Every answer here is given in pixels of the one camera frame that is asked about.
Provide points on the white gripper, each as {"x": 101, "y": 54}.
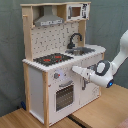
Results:
{"x": 84, "y": 72}

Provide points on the white oven door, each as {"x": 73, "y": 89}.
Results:
{"x": 62, "y": 100}

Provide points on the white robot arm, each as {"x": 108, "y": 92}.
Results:
{"x": 105, "y": 70}

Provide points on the wooden toy kitchen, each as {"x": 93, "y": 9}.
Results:
{"x": 46, "y": 40}

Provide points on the white cabinet door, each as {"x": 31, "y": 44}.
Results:
{"x": 89, "y": 91}

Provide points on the grey toy sink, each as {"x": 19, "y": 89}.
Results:
{"x": 79, "y": 51}

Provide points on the left oven knob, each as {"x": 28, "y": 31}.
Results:
{"x": 56, "y": 75}

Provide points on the black toy faucet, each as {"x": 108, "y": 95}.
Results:
{"x": 73, "y": 41}

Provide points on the black toy stovetop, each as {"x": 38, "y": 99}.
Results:
{"x": 52, "y": 59}

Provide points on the toy microwave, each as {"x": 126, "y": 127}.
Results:
{"x": 78, "y": 11}

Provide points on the grey range hood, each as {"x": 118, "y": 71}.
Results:
{"x": 48, "y": 18}

